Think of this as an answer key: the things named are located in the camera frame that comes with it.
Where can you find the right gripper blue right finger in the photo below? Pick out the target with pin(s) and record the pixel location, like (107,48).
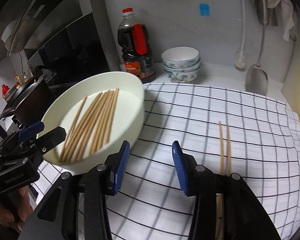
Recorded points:
(199,182)

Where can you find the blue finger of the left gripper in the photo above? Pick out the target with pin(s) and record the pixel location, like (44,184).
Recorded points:
(31,131)
(50,140)

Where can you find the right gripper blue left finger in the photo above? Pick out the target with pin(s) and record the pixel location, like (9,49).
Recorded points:
(103,180)

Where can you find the left hand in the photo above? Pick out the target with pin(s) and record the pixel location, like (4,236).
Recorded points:
(15,209)

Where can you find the dark cooking pot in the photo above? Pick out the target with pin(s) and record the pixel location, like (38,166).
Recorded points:
(32,103)

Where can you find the red condiment container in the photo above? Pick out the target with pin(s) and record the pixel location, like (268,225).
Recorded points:
(4,90)

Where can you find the large cream round bowl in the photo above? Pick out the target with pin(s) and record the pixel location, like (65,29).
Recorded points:
(127,121)

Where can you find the white black checkered cloth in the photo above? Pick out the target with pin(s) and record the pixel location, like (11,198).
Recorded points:
(261,138)

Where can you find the bottom floral ceramic bowl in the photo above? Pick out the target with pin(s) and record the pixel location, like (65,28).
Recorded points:
(181,75)

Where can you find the floral ceramic bowl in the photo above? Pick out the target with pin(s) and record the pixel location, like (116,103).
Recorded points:
(189,66)
(181,75)
(177,55)

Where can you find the middle floral ceramic bowl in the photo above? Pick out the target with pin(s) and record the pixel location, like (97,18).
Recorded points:
(189,66)

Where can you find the metal spatula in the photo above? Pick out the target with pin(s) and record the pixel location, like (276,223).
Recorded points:
(256,80)

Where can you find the black range hood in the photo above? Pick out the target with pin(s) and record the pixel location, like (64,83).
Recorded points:
(71,37)

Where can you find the white dish brush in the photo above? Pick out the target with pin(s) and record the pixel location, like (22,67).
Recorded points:
(239,60)

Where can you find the top floral ceramic bowl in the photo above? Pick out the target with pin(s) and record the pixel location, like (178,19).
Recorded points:
(177,55)

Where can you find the dark soy sauce bottle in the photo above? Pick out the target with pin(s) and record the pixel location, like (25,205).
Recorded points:
(132,36)

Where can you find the white hanging rag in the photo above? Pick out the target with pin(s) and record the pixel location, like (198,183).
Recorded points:
(287,12)

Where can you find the blue wall sticker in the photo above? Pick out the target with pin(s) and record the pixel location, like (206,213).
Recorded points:
(204,9)

